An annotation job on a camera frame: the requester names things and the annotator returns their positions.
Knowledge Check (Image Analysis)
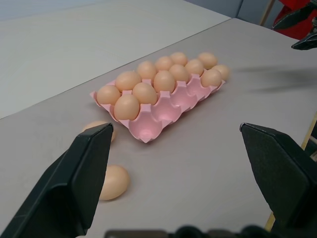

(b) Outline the light wooden leg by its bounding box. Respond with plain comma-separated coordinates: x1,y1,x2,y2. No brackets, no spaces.
259,0,276,26

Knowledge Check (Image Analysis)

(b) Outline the pink plastic egg tray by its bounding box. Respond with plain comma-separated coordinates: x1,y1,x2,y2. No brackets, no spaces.
89,73,226,145

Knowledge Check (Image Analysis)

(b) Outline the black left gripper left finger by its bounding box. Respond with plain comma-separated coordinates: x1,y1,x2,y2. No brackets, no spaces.
0,122,114,238

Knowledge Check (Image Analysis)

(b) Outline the red background object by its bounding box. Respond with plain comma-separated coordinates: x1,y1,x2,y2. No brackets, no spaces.
273,0,317,40

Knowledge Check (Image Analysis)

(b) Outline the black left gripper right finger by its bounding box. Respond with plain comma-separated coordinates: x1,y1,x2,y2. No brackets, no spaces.
239,122,317,228

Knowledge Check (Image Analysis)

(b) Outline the brown egg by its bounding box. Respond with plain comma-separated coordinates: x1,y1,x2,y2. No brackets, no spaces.
155,56,174,71
169,52,188,65
99,165,130,201
114,94,140,121
169,64,189,82
136,60,157,80
185,59,205,76
197,52,218,70
211,64,230,81
97,85,121,105
82,120,116,143
115,71,142,91
200,69,222,87
132,82,158,105
153,70,175,93

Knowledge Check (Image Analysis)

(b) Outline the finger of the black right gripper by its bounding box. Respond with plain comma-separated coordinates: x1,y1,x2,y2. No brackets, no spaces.
273,1,317,29
291,29,317,52

